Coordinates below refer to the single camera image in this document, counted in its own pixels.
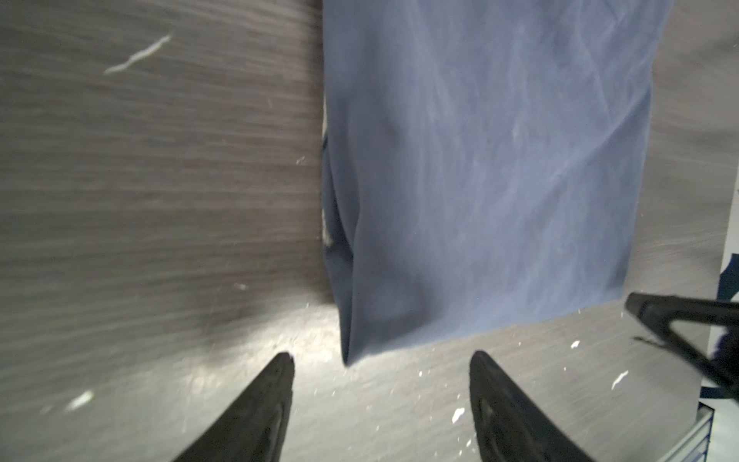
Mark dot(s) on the blue grey tank top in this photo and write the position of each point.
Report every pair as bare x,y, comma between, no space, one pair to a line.
482,162

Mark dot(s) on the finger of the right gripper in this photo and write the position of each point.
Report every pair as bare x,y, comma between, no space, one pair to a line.
703,333

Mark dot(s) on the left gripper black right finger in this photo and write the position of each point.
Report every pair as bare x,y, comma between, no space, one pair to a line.
510,427

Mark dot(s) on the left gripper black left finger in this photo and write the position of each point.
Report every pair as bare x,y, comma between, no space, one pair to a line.
253,427

